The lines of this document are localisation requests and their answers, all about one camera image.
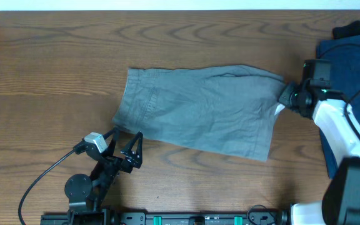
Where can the grey shorts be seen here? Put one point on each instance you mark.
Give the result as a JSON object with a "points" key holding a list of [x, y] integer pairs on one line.
{"points": [[228, 110]]}

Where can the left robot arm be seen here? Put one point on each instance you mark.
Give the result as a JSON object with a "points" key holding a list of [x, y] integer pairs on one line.
{"points": [[86, 193]]}

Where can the dark blue folded garment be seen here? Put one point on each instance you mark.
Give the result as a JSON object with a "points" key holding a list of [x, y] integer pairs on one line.
{"points": [[344, 55]]}

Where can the black folded garment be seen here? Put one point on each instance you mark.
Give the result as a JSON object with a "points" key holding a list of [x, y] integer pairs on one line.
{"points": [[347, 31]]}

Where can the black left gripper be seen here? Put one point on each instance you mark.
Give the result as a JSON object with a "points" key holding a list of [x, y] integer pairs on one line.
{"points": [[119, 166]]}

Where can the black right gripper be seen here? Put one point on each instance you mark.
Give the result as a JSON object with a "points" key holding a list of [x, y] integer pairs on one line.
{"points": [[285, 97]]}

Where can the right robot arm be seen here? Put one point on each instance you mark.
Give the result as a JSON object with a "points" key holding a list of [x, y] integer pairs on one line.
{"points": [[335, 119]]}

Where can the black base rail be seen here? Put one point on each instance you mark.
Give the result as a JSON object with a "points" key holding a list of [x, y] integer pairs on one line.
{"points": [[173, 218]]}

